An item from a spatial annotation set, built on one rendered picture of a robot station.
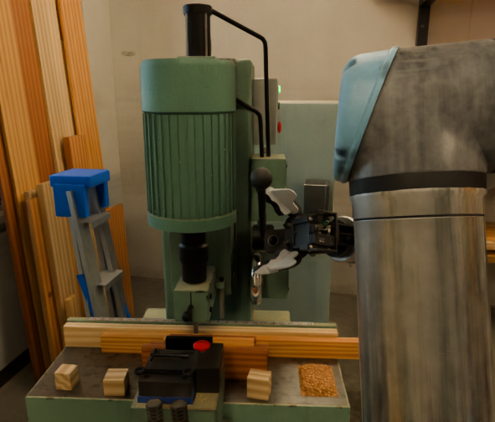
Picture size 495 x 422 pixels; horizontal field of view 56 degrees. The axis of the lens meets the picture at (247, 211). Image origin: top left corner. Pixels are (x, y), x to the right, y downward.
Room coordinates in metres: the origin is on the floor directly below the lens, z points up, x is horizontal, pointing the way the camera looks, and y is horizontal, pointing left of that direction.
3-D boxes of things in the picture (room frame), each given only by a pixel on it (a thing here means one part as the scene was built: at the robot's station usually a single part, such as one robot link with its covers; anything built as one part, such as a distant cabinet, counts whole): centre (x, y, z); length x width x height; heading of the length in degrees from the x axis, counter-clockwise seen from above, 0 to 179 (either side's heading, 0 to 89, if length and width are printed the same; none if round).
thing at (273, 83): (1.20, -0.05, 1.40); 0.10 x 0.06 x 0.16; 177
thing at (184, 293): (0.91, 0.11, 1.03); 0.14 x 0.07 x 0.09; 177
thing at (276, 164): (1.10, -0.05, 1.23); 0.09 x 0.08 x 0.15; 177
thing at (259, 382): (0.75, -0.02, 0.92); 0.04 x 0.03 x 0.04; 77
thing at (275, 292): (1.07, -0.06, 1.02); 0.09 x 0.07 x 0.12; 87
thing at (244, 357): (0.80, 0.08, 0.93); 0.25 x 0.01 x 0.07; 87
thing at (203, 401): (0.70, 0.11, 0.92); 0.15 x 0.13 x 0.09; 87
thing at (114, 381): (0.76, 0.25, 0.92); 0.04 x 0.04 x 0.03; 1
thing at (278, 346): (0.89, 0.02, 0.92); 0.60 x 0.02 x 0.04; 87
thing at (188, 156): (0.89, 0.11, 1.35); 0.18 x 0.18 x 0.31
